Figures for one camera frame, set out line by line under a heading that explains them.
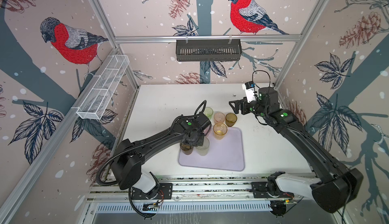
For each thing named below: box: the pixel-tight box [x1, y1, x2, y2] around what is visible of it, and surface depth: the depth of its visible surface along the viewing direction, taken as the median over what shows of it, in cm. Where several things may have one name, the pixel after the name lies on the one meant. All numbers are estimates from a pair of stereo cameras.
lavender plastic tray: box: [178, 126, 245, 172], surface depth 87 cm
